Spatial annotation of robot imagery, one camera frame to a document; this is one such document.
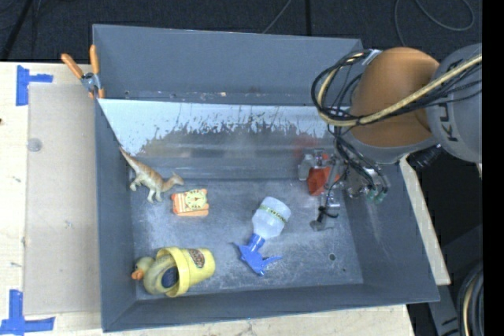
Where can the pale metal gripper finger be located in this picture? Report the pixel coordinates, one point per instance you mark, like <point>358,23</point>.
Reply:
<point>311,162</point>
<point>331,205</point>

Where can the red-orange block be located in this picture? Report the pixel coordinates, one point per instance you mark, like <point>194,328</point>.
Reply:
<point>318,180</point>

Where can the clear spray bottle blue trigger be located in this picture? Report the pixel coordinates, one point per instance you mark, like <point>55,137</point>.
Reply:
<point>269,220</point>

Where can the orange toy clock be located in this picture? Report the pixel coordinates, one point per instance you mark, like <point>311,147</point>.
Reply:
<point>190,201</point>

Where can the grey metal bin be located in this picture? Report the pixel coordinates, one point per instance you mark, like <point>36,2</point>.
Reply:
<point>220,63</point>

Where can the yellow plastic cup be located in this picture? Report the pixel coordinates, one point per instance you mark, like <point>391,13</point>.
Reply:
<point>197,265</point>

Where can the tan toy dinosaur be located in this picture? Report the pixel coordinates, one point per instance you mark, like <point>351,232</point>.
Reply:
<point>151,179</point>

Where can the yellow rubber duck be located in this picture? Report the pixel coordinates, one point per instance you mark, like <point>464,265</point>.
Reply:
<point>151,279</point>

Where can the black cylinder on white bracket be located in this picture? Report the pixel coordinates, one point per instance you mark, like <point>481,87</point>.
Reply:
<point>425,157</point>

